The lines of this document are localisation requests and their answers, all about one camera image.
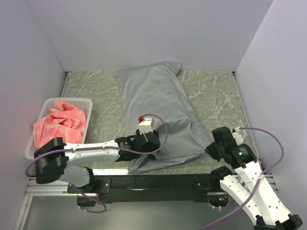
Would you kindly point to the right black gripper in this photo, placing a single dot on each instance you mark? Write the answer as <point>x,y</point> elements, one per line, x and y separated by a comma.
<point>209,149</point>

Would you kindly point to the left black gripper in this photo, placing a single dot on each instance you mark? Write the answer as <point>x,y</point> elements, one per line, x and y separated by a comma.
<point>155,148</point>

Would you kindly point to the grey pillowcase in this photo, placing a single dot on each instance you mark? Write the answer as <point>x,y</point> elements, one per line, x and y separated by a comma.
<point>155,90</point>

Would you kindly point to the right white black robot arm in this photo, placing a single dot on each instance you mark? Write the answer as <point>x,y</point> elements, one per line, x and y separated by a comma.
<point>246,183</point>

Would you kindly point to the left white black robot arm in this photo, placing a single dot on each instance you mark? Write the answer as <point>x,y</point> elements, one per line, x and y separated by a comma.
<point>58,160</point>

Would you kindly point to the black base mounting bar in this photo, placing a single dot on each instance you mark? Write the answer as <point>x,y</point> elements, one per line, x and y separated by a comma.
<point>201,188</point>

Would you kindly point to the white plastic basket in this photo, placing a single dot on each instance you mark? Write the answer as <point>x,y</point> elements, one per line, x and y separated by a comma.
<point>81,103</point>

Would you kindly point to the pink crumpled cloth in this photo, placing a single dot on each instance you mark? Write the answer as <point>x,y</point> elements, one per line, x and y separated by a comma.
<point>66,122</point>

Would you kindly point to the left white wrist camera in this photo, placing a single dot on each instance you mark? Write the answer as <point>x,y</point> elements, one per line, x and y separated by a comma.
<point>145,124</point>

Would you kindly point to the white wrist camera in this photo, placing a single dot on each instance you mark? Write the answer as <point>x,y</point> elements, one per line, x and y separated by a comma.
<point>237,136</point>
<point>145,124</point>

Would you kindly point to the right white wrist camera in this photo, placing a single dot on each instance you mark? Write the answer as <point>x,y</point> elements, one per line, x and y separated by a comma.
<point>237,136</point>

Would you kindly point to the aluminium frame rail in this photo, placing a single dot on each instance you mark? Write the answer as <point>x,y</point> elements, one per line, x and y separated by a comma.
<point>59,188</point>

